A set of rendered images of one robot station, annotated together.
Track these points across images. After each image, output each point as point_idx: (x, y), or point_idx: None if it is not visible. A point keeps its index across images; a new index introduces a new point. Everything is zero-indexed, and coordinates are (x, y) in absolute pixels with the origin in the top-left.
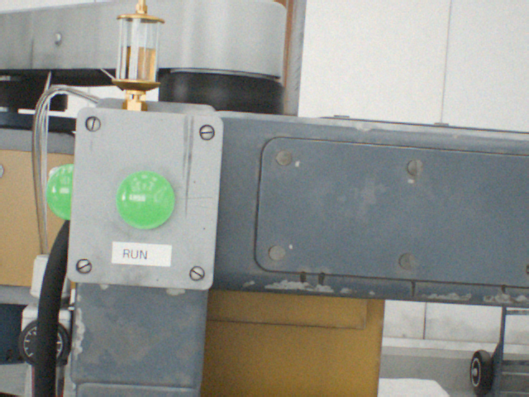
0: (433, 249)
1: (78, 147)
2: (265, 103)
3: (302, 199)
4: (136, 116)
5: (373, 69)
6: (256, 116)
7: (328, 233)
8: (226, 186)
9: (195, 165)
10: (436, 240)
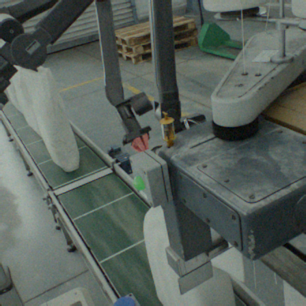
0: (212, 220)
1: (131, 165)
2: (230, 136)
3: (186, 190)
4: (135, 162)
5: None
6: (178, 161)
7: (192, 202)
8: (174, 177)
9: (145, 179)
10: (212, 218)
